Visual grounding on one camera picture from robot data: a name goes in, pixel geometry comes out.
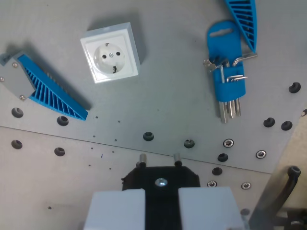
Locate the grey box with screws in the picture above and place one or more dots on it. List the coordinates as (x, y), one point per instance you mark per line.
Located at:
(14, 79)

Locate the black power plug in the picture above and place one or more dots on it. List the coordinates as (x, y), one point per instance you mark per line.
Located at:
(165, 173)

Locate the bent steel hex key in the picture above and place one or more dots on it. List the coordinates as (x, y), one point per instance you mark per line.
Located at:
(247, 57)

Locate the medium steel hex key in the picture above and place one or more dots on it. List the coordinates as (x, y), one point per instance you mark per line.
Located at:
(238, 107)
(231, 109)

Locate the large steel hex key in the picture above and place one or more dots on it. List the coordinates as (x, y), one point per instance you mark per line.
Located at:
(223, 112)

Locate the blue ribbed wedge with grey box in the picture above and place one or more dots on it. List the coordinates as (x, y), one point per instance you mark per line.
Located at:
(54, 94)

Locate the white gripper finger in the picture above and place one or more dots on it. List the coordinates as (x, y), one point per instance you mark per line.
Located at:
(115, 210)
(208, 208)

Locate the black socket head screw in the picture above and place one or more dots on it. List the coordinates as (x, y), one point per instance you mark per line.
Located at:
(294, 87)
(148, 136)
(269, 122)
(286, 125)

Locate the white wall socket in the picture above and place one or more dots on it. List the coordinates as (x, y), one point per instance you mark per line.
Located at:
(110, 56)

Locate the silver socket head screw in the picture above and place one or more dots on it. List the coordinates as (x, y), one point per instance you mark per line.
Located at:
(245, 185)
(228, 143)
(261, 154)
(212, 183)

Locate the small steel hex key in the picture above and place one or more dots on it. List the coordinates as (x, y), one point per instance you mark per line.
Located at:
(237, 77)

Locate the blue hex key holder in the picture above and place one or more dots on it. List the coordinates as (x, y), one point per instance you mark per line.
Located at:
(225, 43)

